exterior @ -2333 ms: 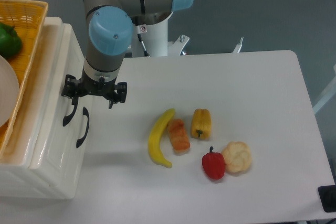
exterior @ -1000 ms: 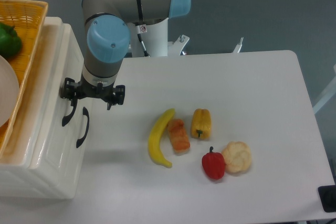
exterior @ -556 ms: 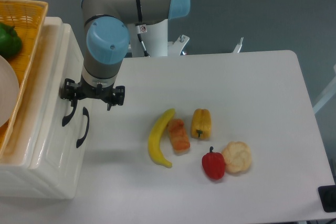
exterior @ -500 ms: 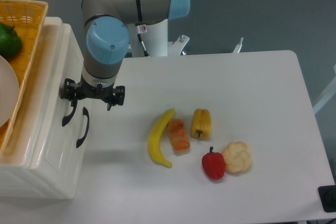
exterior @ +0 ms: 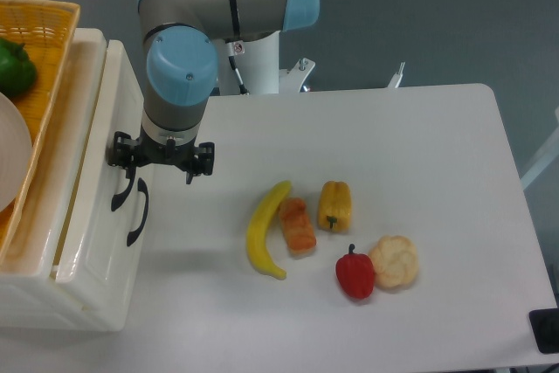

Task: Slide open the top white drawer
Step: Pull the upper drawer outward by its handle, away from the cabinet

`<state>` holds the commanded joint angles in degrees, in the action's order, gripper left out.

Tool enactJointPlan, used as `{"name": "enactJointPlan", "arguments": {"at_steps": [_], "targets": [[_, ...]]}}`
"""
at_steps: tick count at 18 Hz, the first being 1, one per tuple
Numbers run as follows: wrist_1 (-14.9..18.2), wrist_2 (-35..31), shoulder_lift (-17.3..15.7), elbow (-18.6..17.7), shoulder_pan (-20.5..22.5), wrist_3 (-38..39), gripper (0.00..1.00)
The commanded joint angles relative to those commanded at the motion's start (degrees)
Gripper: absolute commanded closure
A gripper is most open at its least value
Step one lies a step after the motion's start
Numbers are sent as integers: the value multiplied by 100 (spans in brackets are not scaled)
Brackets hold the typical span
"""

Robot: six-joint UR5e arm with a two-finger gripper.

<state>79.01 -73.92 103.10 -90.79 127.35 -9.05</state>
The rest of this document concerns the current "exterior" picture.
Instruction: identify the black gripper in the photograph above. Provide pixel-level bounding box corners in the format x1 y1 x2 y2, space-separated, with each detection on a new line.
107 131 215 190

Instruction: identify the white drawer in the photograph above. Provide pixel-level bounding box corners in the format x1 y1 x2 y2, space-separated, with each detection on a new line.
56 40 145 312
111 172 150 331

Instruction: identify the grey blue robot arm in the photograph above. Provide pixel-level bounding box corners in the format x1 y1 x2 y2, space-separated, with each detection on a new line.
107 0 320 182

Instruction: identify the white drawer cabinet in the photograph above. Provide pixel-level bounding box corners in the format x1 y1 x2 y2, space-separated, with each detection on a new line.
0 27 145 333

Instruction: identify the yellow banana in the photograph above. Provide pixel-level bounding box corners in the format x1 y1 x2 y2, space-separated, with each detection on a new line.
245 181 292 280

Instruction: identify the white round plate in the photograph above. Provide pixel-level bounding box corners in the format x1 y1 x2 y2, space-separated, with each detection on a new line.
0 94 32 211

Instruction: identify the orange braided bread roll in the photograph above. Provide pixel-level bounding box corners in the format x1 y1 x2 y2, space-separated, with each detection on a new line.
279 197 316 255

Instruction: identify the green bell pepper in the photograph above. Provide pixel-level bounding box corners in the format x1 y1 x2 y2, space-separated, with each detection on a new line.
1 38 38 98

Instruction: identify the yellow woven basket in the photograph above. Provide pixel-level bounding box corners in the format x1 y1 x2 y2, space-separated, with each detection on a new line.
1 0 80 258

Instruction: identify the yellow bell pepper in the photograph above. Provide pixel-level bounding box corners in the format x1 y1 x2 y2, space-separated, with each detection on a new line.
317 181 353 233

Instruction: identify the red bell pepper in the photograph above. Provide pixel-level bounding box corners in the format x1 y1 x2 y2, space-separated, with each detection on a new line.
335 243 375 300

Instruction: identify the pale round bread bun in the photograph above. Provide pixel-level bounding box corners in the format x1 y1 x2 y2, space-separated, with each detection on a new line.
369 235 419 289

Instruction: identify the black device at table edge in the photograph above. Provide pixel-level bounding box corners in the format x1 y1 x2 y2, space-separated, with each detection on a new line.
528 308 559 354

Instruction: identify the black cable on pedestal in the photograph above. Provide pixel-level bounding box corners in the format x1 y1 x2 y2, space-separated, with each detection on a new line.
225 40 251 95

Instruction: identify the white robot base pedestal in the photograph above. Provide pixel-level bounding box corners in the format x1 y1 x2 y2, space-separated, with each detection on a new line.
213 31 316 96

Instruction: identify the white table frame bracket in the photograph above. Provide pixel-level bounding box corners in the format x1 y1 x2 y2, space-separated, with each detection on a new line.
387 61 405 89

